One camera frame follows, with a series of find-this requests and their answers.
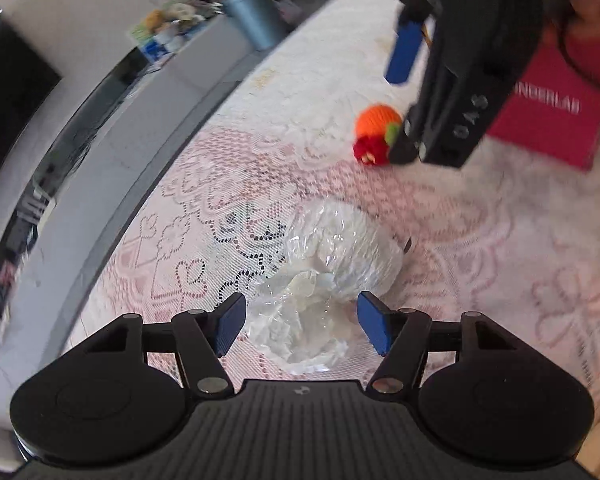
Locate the clear plastic bag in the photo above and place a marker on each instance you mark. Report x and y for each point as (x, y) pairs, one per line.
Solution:
(330, 260)

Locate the white router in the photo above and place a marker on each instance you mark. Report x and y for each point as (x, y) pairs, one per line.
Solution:
(36, 204)

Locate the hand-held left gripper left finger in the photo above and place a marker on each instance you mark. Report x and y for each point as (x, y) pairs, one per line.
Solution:
(230, 322)

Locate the orange and red knitted toy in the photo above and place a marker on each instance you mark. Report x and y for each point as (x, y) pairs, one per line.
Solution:
(375, 132)

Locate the pink lace tablecloth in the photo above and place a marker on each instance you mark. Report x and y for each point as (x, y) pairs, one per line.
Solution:
(430, 260)

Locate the grey metal trash bin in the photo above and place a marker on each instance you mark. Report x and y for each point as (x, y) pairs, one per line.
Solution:
(254, 15)

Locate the black wall television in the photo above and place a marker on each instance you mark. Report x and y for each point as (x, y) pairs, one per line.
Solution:
(10, 90)

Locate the red box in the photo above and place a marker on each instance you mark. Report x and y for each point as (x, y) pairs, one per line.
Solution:
(545, 110)

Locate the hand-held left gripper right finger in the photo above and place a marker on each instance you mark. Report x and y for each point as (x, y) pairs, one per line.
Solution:
(375, 321)

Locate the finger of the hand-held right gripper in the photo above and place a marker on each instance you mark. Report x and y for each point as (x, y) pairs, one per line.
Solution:
(405, 140)
(404, 55)

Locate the group of plush toys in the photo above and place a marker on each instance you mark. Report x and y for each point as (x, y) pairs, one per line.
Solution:
(172, 27)

